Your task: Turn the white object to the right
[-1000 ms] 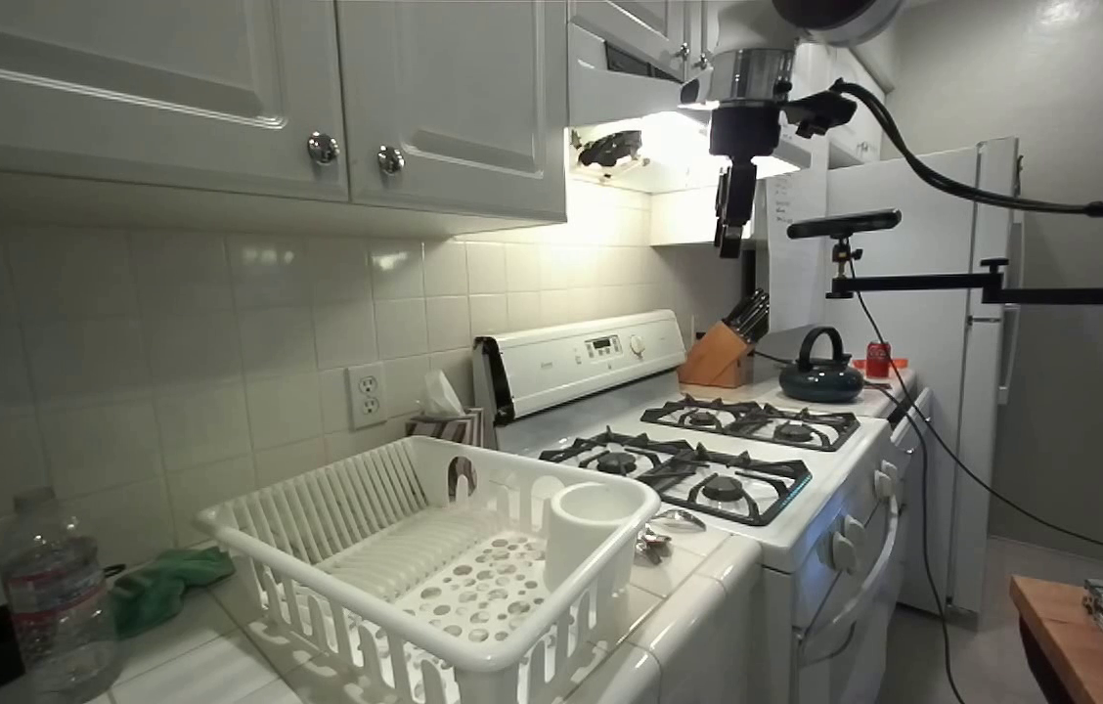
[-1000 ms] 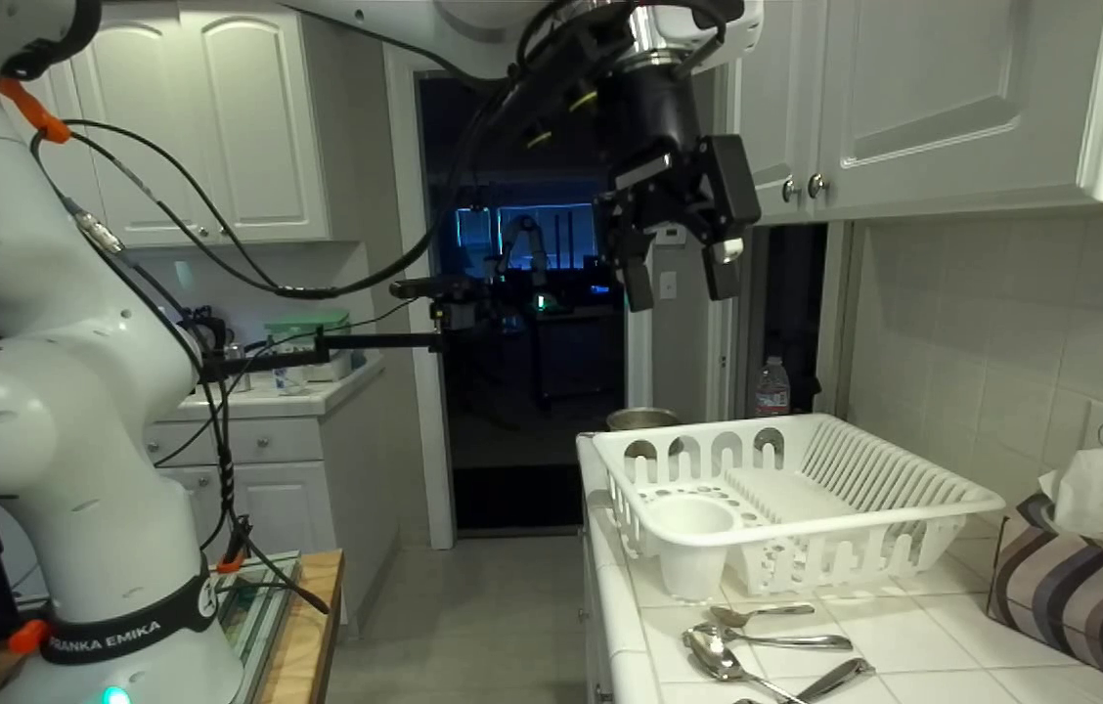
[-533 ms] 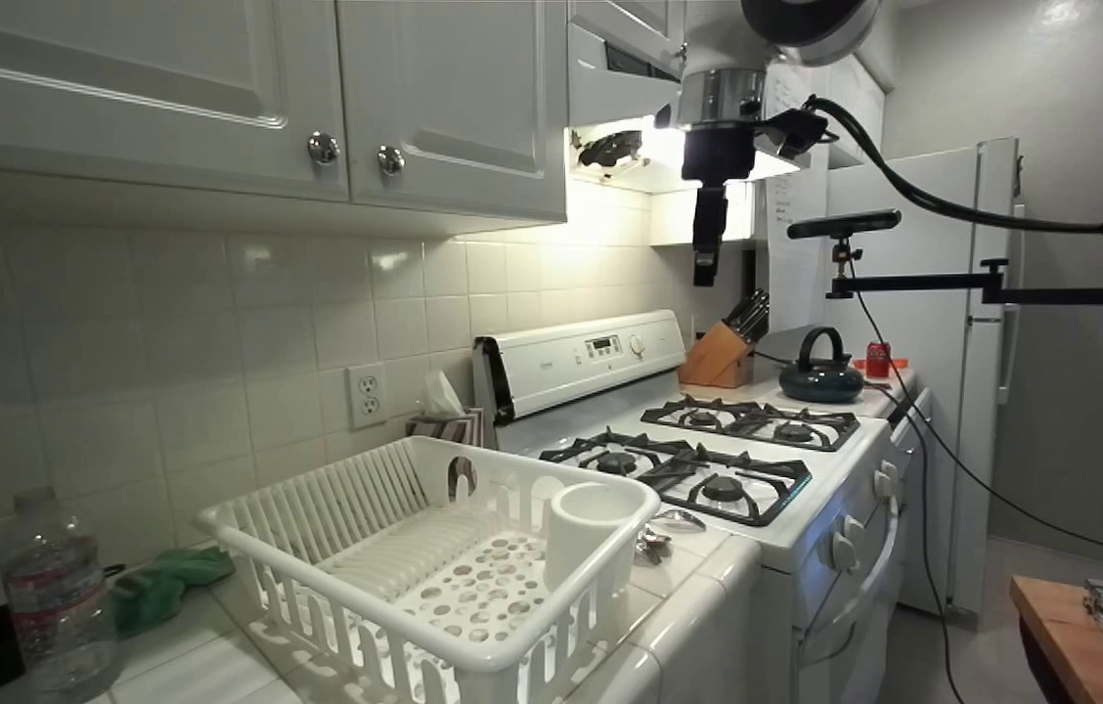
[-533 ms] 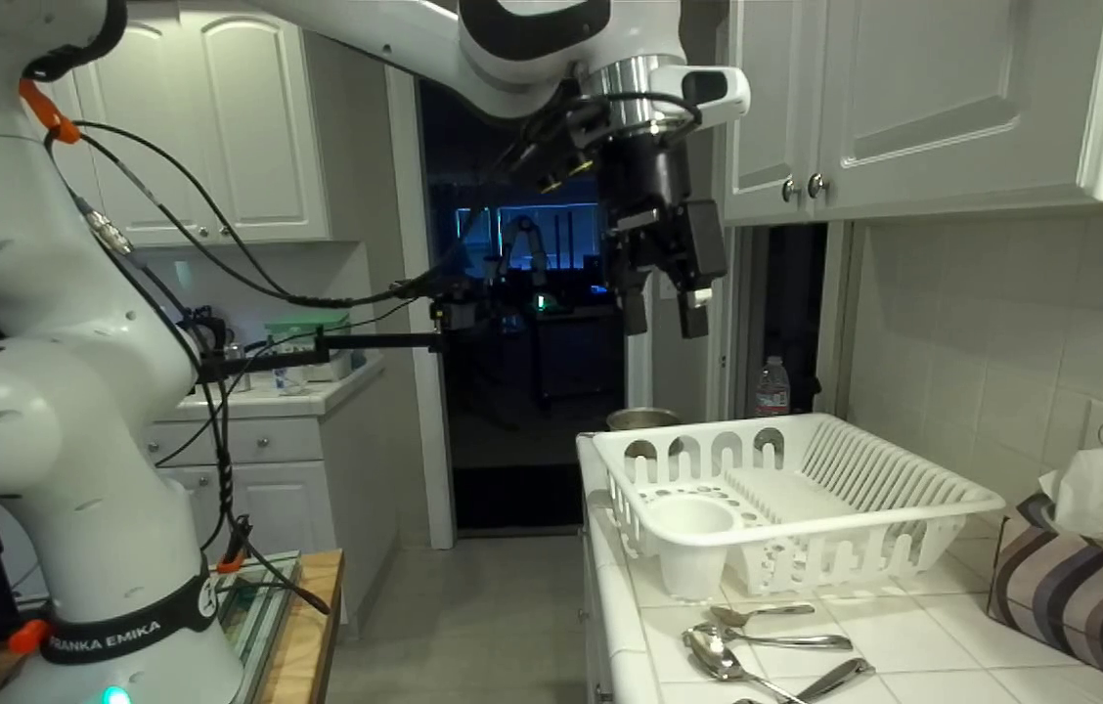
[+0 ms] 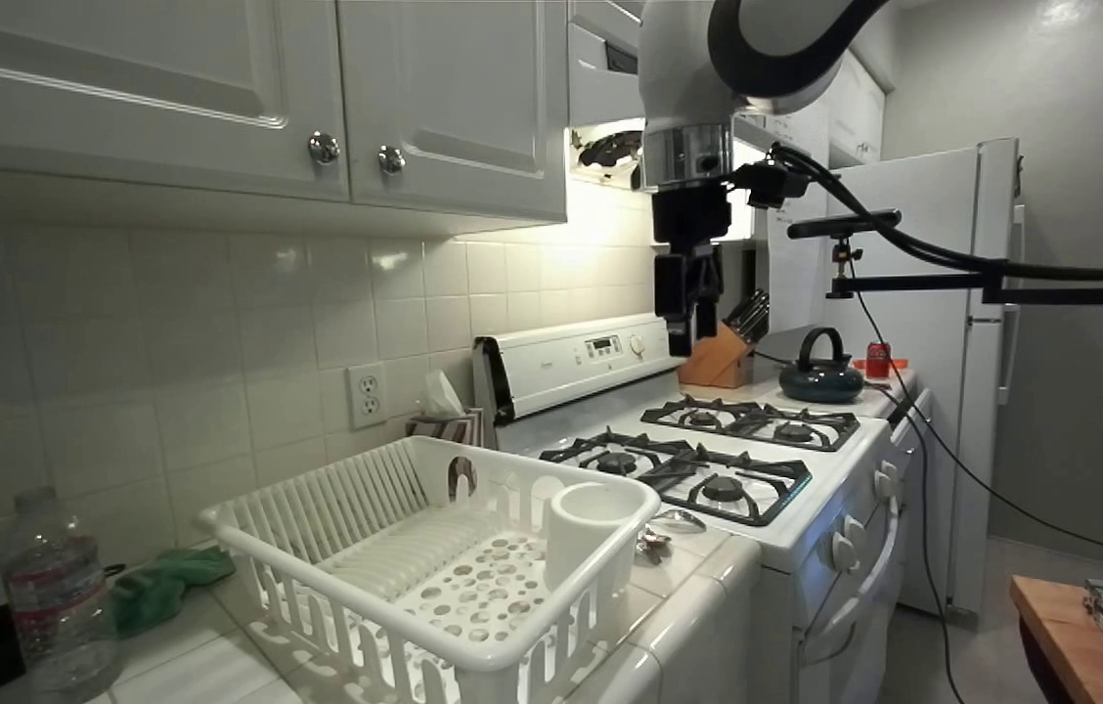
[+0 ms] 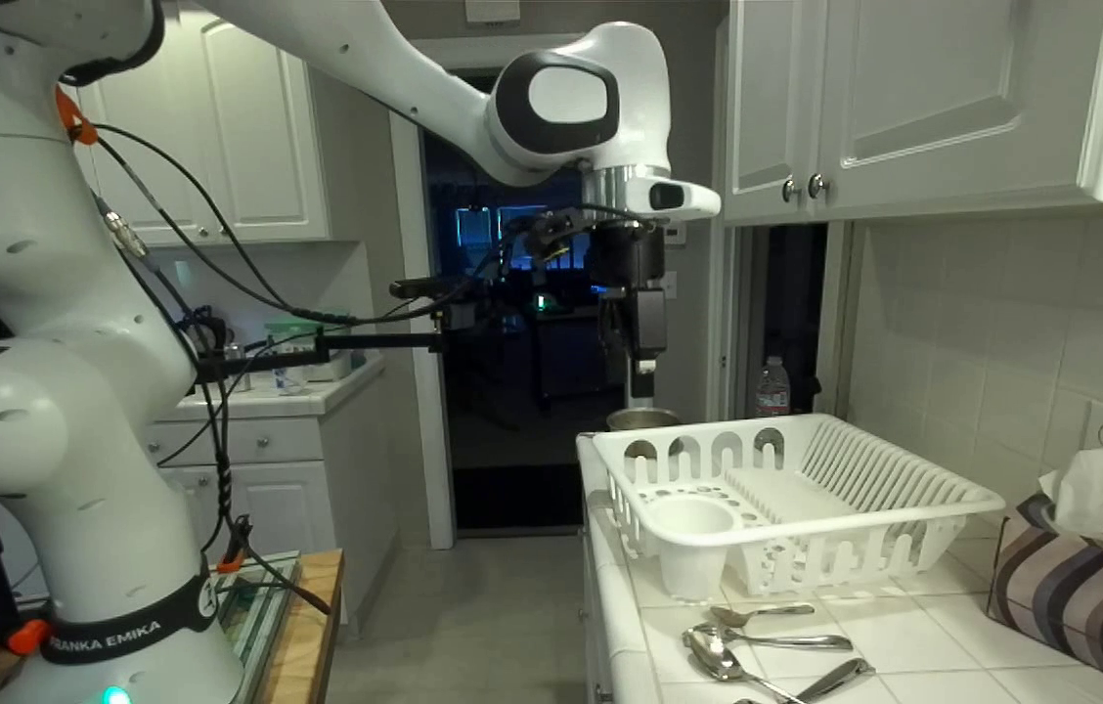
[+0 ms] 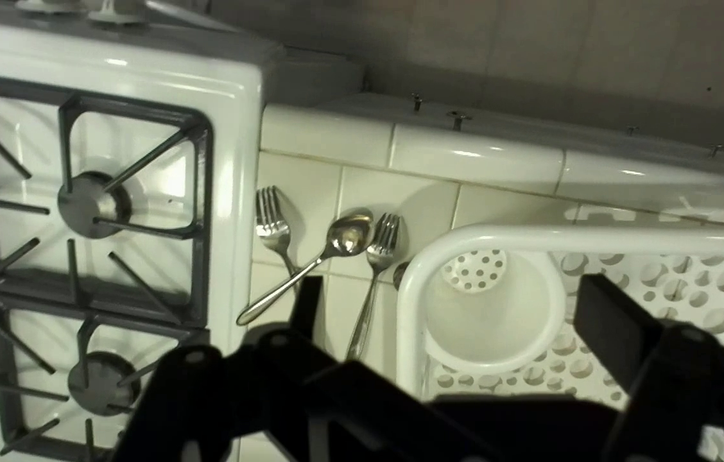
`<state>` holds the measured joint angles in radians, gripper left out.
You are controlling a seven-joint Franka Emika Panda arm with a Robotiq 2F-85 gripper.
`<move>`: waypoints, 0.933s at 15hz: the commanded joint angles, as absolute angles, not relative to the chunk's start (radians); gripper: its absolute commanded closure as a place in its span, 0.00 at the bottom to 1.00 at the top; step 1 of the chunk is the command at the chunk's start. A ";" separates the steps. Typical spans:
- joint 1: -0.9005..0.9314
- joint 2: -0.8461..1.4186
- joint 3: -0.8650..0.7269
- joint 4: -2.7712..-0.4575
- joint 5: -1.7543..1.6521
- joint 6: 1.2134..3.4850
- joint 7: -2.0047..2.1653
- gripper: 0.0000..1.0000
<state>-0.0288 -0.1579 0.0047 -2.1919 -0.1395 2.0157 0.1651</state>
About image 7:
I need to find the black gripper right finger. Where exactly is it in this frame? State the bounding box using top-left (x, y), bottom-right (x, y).
top-left (573, 271), bottom-right (724, 462)

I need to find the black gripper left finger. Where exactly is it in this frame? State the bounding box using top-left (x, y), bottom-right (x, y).
top-left (112, 274), bottom-right (501, 462)

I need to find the white plastic dish rack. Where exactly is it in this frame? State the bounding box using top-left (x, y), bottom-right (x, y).
top-left (392, 222), bottom-right (724, 462)

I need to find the dark round burner cap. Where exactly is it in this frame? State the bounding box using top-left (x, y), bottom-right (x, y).
top-left (57, 170), bottom-right (134, 241)
top-left (64, 349), bottom-right (143, 417)

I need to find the silver fork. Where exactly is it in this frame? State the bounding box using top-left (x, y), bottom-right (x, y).
top-left (252, 184), bottom-right (306, 276)
top-left (343, 209), bottom-right (405, 362)

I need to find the large silver spoon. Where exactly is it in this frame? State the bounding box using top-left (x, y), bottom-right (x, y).
top-left (233, 208), bottom-right (376, 329)

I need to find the white stove knob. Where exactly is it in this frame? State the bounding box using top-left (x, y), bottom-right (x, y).
top-left (85, 0), bottom-right (152, 28)

